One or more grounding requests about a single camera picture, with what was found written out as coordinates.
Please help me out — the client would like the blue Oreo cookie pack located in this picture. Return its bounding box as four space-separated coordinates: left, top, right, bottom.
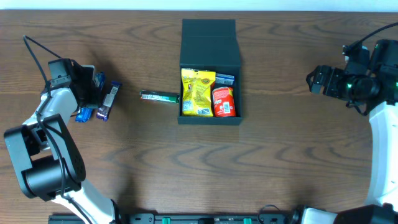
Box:
75 72 105 123

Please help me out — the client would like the purple chocolate bar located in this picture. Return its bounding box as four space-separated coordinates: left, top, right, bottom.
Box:
96 81 122 121

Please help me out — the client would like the green candy bar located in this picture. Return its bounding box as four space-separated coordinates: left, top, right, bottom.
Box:
140 90 180 104

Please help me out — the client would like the yellow snack bag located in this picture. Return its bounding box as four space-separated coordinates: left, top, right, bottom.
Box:
181 68 216 117

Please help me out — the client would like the red soda can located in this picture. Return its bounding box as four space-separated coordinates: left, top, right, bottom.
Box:
212 86 236 117

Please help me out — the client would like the small blue snack packet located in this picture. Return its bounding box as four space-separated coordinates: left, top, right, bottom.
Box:
215 73 235 86

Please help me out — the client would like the black gift box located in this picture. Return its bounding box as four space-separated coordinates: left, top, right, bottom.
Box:
177 19 243 126

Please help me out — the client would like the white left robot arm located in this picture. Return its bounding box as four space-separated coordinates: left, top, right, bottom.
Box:
4 81 121 223

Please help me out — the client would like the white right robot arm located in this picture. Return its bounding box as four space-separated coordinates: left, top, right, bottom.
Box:
289 39 397 223

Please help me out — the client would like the black mounting rail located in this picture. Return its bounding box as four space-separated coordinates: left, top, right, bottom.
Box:
48 213 363 224

